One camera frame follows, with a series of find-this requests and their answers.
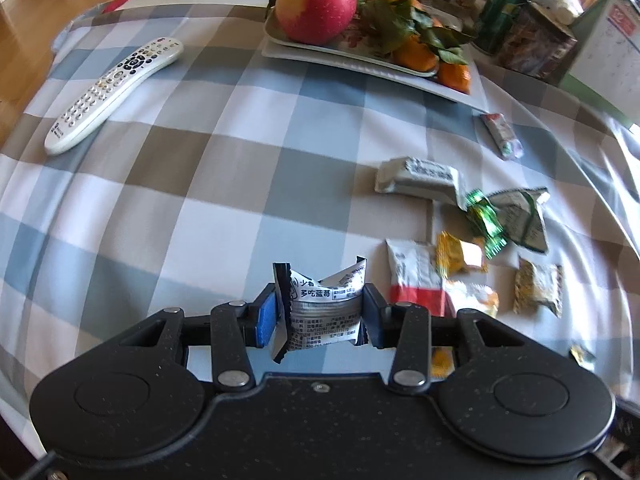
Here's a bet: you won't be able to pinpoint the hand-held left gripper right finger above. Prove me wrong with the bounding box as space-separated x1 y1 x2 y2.
362 285 526 395

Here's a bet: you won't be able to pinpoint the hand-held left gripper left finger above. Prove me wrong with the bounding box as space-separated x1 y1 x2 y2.
119 284 279 394

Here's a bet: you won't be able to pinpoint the black and white snack packet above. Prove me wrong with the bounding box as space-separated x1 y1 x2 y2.
271 256 367 363

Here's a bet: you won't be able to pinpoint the red and white snack packet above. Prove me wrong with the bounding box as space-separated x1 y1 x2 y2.
385 239 448 317

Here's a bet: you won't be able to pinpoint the yellow and white snack packet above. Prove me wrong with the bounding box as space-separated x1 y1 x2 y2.
431 280 501 377

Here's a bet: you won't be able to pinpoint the gold foil candy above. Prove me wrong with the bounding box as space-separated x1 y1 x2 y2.
435 231 488 277

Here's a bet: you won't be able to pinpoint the green foil candy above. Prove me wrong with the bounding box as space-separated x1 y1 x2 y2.
466 189 508 260

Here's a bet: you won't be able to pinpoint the grey snack bar packet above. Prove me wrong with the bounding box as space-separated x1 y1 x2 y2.
375 156 468 209

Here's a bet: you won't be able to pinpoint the brown patterned snack packet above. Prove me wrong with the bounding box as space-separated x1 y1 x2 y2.
513 256 564 317

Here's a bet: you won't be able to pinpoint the white packet with green leaves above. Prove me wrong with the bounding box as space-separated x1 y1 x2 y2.
487 187 551 254

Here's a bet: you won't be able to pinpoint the slim white and red packet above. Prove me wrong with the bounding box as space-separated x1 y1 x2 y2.
481 112 523 161

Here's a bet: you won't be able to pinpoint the checked tablecloth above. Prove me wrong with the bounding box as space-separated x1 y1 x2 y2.
0 2 640 480

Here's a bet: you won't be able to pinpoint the white rectangular plate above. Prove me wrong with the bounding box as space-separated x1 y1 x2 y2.
261 40 487 111

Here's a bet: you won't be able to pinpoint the white rectangular tray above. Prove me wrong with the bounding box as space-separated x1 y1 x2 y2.
264 0 466 79

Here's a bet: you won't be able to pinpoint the white remote control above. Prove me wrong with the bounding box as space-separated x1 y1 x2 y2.
44 36 185 157

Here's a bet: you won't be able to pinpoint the green tangerine leaves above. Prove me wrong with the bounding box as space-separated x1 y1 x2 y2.
357 0 476 66

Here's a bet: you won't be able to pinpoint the red apple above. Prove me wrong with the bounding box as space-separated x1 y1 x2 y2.
274 0 359 46

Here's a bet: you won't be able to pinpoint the brown patterned box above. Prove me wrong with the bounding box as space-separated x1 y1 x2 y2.
497 2 578 83

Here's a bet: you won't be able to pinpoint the green drink can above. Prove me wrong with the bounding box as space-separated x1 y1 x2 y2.
472 0 531 56

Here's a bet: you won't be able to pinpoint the desk calendar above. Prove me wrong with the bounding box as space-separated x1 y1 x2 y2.
560 0 640 128

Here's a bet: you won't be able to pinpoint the white cylindrical container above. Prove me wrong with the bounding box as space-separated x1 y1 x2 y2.
537 0 585 25

